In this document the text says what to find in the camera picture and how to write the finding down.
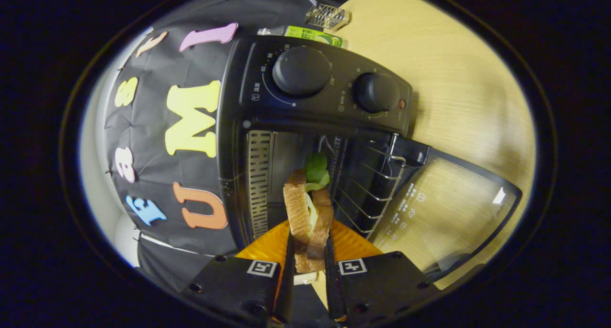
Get clear glass cup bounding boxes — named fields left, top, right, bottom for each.
left=305, top=2, right=351, bottom=32

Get toast sandwich with lettuce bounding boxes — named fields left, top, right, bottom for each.
left=283, top=151, right=335, bottom=274

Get black toaster oven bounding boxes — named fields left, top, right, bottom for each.
left=216, top=34, right=523, bottom=283

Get metal wire oven rack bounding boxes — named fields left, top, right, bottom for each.
left=332, top=144, right=407, bottom=235

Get clear bottle with green label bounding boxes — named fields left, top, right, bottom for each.
left=257, top=25, right=348, bottom=49

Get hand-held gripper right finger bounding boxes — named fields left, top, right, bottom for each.
left=325, top=218, right=440, bottom=326

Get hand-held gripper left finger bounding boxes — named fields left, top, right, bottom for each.
left=181, top=220, right=296, bottom=326

